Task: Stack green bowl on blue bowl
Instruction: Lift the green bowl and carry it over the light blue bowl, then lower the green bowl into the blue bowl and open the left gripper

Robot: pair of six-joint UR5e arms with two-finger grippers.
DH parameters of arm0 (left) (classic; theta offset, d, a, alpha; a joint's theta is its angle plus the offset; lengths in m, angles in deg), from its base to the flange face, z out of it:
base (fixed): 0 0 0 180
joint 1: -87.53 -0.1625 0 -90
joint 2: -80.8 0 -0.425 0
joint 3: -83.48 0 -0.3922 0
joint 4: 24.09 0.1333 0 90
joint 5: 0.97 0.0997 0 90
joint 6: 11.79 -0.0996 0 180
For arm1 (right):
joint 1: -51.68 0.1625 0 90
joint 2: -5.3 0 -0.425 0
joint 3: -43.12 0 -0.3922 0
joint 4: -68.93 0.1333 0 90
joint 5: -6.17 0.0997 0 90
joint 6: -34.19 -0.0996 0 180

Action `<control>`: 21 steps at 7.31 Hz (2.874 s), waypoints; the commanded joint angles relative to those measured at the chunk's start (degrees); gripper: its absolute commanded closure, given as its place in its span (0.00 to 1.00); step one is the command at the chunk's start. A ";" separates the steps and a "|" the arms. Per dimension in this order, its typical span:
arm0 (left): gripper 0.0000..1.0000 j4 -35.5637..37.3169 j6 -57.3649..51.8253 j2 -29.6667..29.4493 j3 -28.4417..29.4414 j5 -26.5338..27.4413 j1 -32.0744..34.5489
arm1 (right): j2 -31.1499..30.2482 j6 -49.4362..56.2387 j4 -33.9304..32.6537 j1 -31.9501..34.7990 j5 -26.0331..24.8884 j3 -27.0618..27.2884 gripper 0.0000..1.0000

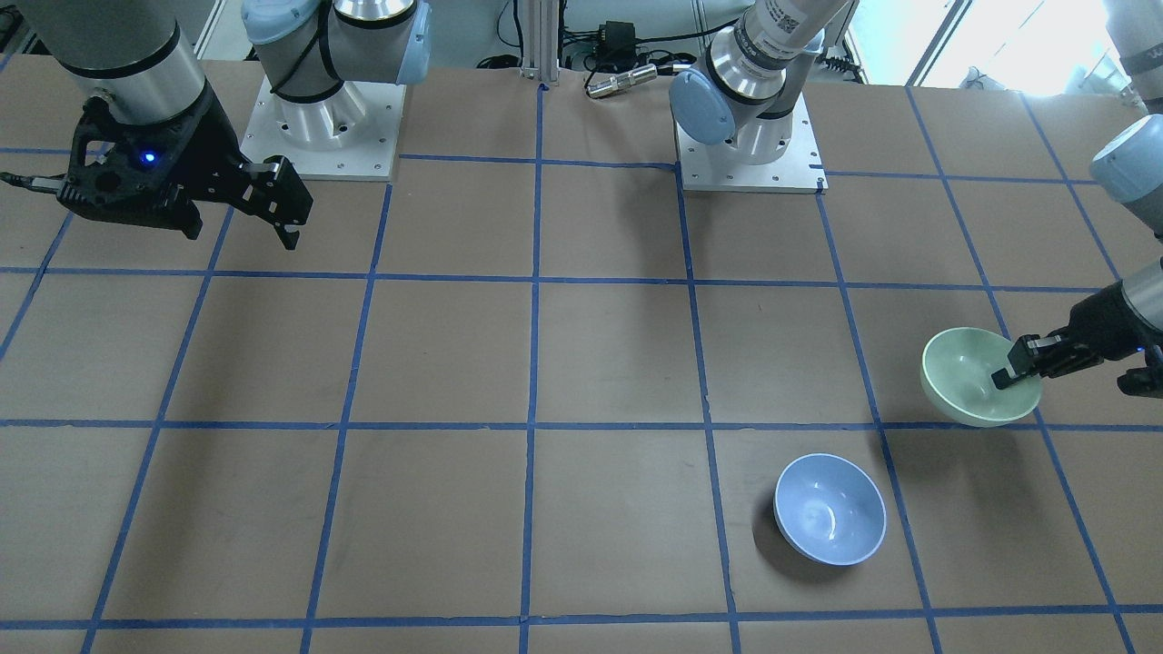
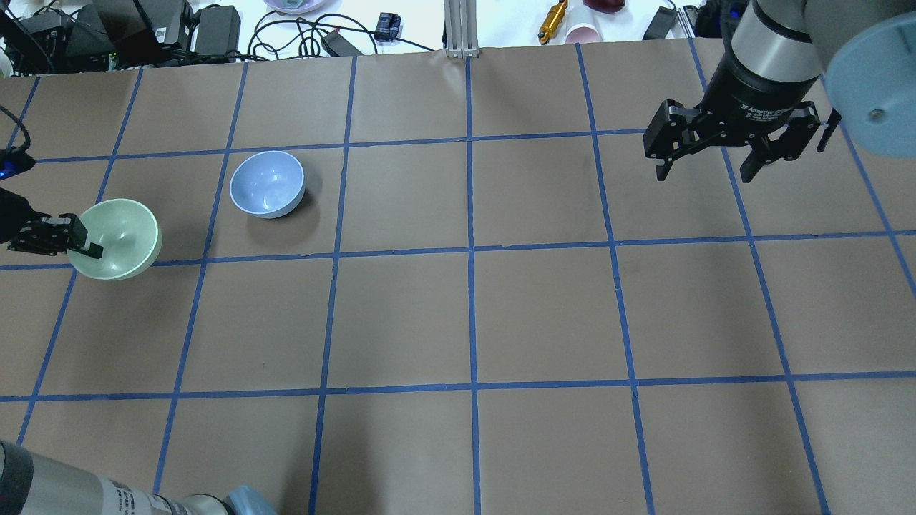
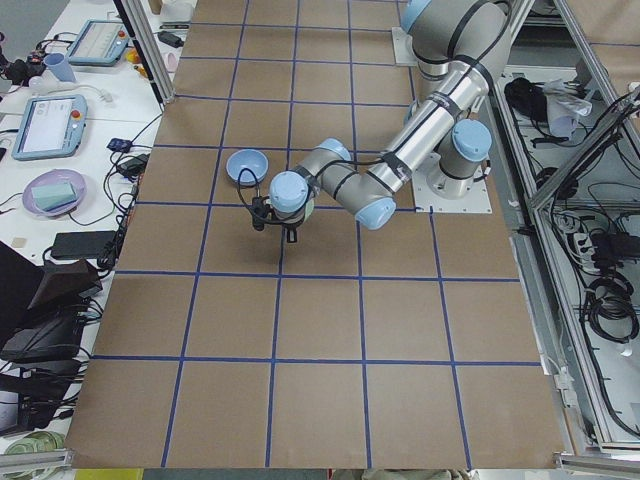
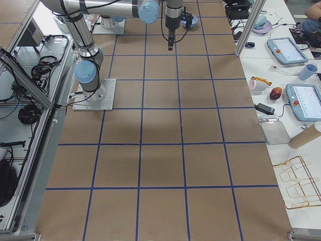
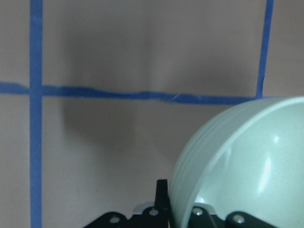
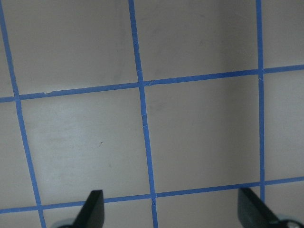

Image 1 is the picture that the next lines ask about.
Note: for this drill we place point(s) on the blue bowl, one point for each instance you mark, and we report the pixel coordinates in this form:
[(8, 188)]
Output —
[(829, 510)]

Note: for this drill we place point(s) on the silver cylinder connector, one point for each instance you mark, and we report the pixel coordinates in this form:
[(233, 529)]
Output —
[(621, 82)]

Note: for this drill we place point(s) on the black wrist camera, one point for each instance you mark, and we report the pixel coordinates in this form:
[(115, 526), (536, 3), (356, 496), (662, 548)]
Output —
[(1146, 381)]

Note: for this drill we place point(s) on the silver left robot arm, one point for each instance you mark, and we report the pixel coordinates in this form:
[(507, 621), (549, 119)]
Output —
[(756, 67)]

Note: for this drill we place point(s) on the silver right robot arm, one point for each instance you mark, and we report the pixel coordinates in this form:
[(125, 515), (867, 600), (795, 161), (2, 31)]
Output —
[(135, 56)]

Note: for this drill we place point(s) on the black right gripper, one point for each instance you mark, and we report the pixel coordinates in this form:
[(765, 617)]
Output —
[(207, 145)]

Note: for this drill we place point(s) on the green bowl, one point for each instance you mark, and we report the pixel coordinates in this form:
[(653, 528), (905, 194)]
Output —
[(955, 372)]

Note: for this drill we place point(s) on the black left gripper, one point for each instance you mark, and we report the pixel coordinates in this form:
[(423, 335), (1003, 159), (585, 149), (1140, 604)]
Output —
[(1101, 323)]

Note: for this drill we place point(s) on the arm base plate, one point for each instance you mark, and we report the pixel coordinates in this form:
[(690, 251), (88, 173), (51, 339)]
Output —
[(771, 156), (351, 136)]

